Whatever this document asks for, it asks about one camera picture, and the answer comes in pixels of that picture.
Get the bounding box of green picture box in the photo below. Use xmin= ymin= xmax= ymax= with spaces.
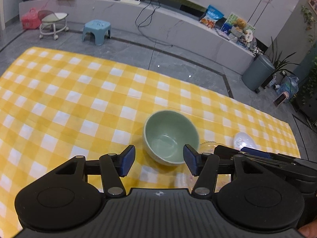
xmin=222 ymin=12 xmax=255 ymax=34

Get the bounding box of blue snack bag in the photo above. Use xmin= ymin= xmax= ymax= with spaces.
xmin=199 ymin=5 xmax=224 ymax=29

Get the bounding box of dark cabinet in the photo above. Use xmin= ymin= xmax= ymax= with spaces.
xmin=292 ymin=97 xmax=317 ymax=129

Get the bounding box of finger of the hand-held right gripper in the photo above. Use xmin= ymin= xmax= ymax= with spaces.
xmin=214 ymin=144 xmax=244 ymax=166
xmin=240 ymin=147 xmax=302 ymax=169

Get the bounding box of blue plastic bag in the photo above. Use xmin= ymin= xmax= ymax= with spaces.
xmin=279 ymin=76 xmax=300 ymax=102

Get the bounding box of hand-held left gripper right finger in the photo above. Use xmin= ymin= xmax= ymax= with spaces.
xmin=183 ymin=144 xmax=267 ymax=197

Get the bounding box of yellow checkered tablecloth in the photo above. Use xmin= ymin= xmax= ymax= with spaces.
xmin=0 ymin=47 xmax=301 ymax=238

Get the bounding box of white rolling stool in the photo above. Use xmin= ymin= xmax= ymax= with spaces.
xmin=38 ymin=9 xmax=69 ymax=40

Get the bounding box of climbing vine plant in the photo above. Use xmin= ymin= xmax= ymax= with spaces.
xmin=300 ymin=5 xmax=317 ymax=105

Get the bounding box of white marble console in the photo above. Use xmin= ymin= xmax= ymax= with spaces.
xmin=18 ymin=0 xmax=255 ymax=75

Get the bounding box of small pink device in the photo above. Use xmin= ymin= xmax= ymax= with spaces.
xmin=273 ymin=92 xmax=290 ymax=107

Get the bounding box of pink basket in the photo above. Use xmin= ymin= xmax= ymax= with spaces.
xmin=20 ymin=8 xmax=41 ymax=30

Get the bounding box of white round toy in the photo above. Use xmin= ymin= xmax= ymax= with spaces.
xmin=244 ymin=29 xmax=255 ymax=44

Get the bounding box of black cable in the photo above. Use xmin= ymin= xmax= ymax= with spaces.
xmin=136 ymin=1 xmax=174 ymax=46

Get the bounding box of potted plant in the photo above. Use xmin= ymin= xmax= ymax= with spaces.
xmin=269 ymin=37 xmax=301 ymax=87

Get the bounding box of grey trash bin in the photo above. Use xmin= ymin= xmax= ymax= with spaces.
xmin=241 ymin=54 xmax=276 ymax=93

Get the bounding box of green ceramic bowl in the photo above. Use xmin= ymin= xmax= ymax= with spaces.
xmin=144 ymin=110 xmax=201 ymax=166

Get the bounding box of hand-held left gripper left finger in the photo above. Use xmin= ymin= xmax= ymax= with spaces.
xmin=48 ymin=144 xmax=136 ymax=198

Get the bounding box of blue plastic stool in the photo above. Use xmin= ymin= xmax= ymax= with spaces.
xmin=82 ymin=19 xmax=112 ymax=46

